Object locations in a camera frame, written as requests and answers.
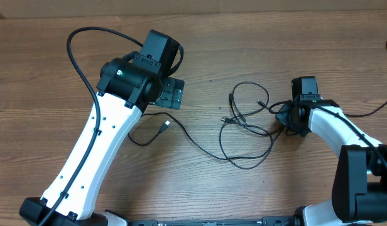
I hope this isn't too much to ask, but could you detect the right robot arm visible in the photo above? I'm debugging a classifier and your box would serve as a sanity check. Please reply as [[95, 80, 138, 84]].
[[276, 77, 387, 225]]

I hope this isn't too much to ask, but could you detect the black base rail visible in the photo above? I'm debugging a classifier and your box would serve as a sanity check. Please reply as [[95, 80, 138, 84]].
[[127, 215, 304, 226]]

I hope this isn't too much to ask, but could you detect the thin black USB cable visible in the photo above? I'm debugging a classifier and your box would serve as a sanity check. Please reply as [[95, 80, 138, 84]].
[[126, 111, 244, 161]]

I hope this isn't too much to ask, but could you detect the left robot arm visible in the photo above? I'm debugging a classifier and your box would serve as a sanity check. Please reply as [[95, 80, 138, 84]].
[[19, 30, 184, 225]]

